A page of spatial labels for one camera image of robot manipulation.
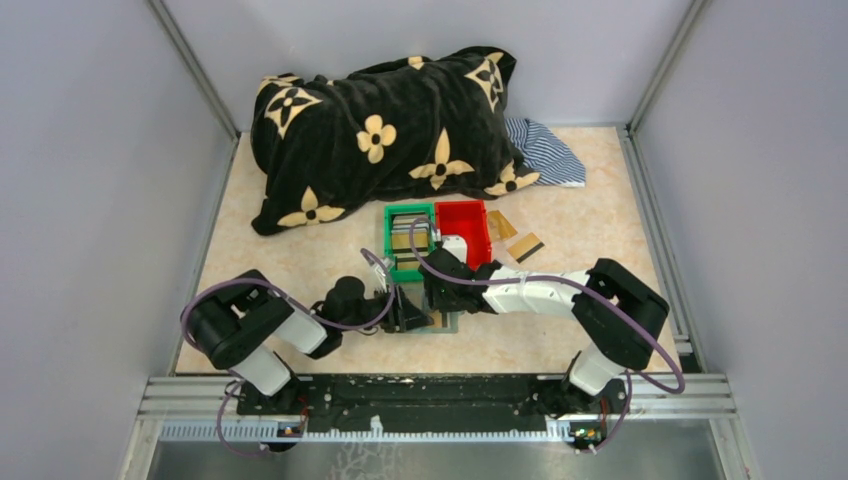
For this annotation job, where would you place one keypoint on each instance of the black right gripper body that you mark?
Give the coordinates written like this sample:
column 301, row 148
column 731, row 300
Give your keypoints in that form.
column 442, row 299

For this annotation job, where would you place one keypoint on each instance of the mint green card holder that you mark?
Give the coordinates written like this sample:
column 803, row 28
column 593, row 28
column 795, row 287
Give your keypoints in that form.
column 440, row 322

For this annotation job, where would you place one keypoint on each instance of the gold card with stripe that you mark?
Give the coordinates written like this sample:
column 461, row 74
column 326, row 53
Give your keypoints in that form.
column 525, row 247

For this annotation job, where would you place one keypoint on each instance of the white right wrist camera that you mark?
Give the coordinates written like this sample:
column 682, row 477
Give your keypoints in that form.
column 457, row 246

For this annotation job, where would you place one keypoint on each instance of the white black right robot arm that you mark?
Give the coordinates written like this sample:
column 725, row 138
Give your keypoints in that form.
column 622, row 316

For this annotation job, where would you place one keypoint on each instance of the blue white striped cloth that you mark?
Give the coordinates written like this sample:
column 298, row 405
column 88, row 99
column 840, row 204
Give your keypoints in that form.
column 546, row 153

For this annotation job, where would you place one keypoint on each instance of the stack of cards in bin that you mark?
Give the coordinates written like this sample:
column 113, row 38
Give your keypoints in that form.
column 407, row 237

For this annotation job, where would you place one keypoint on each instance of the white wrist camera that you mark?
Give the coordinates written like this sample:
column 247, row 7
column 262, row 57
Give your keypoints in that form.
column 382, row 271
column 457, row 246

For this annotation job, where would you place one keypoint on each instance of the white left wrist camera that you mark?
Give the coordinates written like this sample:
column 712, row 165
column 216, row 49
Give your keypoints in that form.
column 382, row 271

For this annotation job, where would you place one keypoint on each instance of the black floral blanket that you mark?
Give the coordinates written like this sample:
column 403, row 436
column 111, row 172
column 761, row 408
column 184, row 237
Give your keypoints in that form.
column 411, row 128

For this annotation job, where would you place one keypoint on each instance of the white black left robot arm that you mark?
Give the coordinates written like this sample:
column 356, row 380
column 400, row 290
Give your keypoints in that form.
column 230, row 324

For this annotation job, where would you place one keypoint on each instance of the green plastic bin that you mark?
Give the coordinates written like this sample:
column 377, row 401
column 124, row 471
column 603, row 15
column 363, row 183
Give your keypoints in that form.
column 389, row 211

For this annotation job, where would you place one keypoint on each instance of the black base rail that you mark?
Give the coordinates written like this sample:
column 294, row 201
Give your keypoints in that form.
column 452, row 404

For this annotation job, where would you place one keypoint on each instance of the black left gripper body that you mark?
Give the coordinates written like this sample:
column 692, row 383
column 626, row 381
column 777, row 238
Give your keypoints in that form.
column 395, row 319

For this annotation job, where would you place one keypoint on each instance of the gold patterned card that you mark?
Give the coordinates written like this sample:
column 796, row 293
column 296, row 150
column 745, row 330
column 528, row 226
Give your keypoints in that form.
column 500, row 229

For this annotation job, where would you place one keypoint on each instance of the red plastic bin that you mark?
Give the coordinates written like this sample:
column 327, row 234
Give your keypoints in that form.
column 468, row 220

